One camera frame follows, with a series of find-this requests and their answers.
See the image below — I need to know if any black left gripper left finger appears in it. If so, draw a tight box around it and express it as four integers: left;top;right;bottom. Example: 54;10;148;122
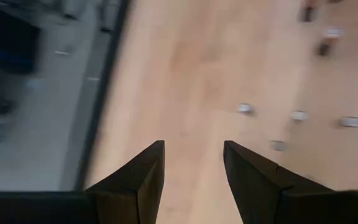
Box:
85;139;166;224

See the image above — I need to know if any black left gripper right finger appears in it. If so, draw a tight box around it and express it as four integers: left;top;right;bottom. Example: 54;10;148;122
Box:
223;139;335;224

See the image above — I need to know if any black coiled floor cable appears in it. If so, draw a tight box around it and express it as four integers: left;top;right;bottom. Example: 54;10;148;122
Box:
0;6;42;75

